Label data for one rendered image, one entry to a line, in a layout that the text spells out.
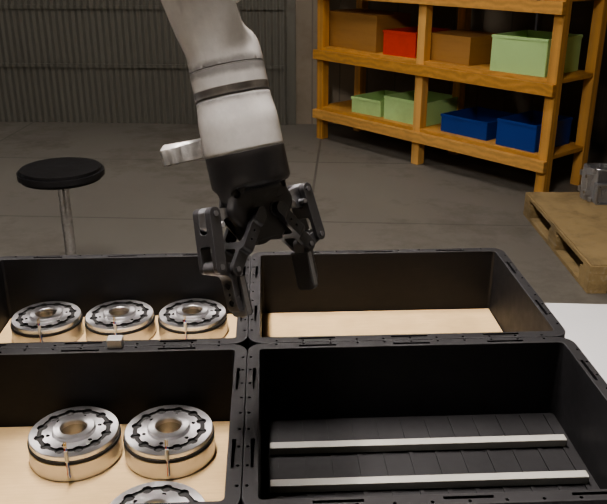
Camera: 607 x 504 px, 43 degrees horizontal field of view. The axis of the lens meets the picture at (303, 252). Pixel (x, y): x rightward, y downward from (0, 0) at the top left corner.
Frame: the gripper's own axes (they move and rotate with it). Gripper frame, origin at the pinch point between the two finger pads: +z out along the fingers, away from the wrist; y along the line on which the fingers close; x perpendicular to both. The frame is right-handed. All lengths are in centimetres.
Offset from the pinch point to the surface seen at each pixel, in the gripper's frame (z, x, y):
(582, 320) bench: 30, 11, 90
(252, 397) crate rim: 11.6, 8.7, 1.7
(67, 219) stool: -5, 211, 103
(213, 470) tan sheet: 20.0, 15.6, -0.4
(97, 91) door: -92, 491, 321
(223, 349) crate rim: 8.2, 18.2, 7.0
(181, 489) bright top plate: 18.1, 11.9, -7.6
